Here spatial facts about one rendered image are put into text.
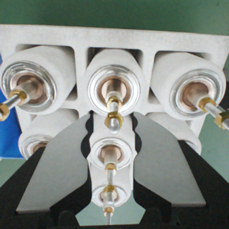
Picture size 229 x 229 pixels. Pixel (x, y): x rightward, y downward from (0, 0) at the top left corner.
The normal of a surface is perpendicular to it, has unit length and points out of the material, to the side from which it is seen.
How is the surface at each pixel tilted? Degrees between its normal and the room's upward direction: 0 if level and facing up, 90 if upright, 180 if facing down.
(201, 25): 0
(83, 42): 0
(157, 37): 0
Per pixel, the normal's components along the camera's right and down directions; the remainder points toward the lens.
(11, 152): 0.02, -0.86
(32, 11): 0.00, 0.48
